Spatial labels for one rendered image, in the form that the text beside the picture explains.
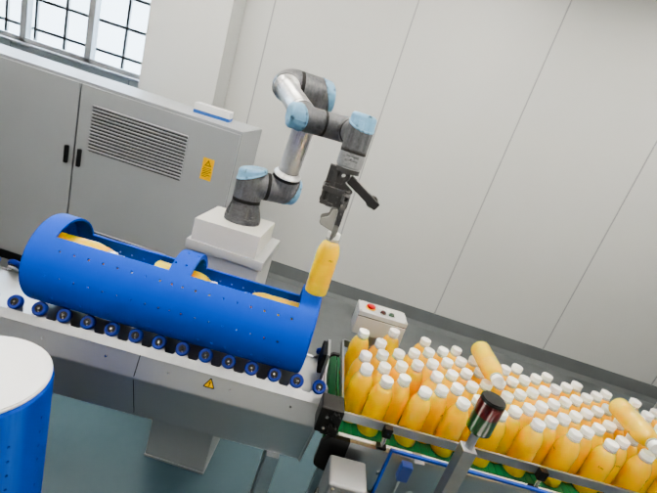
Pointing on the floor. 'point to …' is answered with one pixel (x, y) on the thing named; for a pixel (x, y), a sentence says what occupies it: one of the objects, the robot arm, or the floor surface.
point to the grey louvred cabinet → (108, 156)
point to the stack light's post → (456, 470)
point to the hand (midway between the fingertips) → (333, 235)
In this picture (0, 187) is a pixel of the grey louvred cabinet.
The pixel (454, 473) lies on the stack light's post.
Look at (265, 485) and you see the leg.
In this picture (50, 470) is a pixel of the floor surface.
